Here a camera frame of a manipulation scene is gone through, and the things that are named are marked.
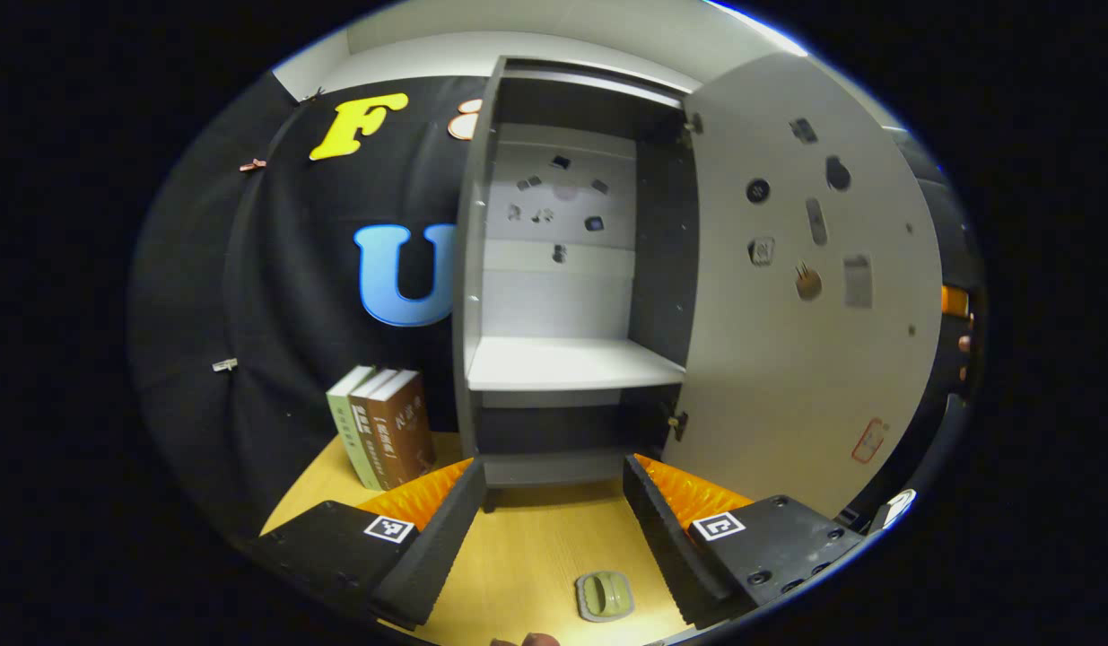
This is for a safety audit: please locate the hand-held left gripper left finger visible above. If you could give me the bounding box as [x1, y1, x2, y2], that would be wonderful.
[249, 458, 487, 632]

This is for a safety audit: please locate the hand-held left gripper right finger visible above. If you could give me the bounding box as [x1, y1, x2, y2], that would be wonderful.
[623, 453, 868, 629]

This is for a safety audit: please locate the grey coaster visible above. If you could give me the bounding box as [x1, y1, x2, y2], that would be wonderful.
[575, 570, 635, 624]

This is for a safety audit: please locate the beige cabinet door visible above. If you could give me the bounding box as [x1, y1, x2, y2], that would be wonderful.
[682, 51, 945, 519]

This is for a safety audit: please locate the white cabinet shelf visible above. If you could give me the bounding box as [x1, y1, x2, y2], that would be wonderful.
[467, 336, 687, 392]

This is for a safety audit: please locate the brown book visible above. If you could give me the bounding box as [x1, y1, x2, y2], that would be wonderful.
[367, 371, 436, 490]
[349, 368, 402, 490]

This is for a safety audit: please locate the light green book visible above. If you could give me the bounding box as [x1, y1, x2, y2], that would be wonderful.
[327, 365, 386, 492]

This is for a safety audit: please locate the black backdrop cloth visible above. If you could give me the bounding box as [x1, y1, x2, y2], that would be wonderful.
[130, 74, 978, 539]

